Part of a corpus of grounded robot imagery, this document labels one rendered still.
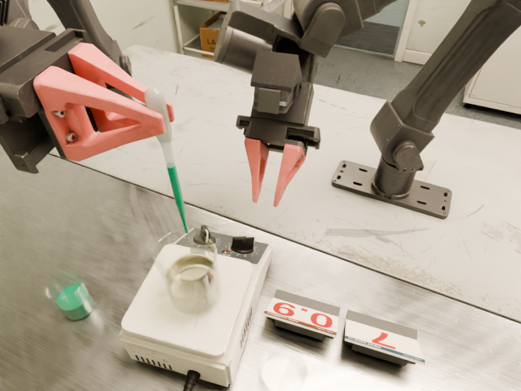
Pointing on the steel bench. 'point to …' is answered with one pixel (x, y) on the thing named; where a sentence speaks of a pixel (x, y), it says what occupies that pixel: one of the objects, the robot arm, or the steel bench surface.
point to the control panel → (239, 253)
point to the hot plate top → (230, 299)
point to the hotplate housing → (141, 352)
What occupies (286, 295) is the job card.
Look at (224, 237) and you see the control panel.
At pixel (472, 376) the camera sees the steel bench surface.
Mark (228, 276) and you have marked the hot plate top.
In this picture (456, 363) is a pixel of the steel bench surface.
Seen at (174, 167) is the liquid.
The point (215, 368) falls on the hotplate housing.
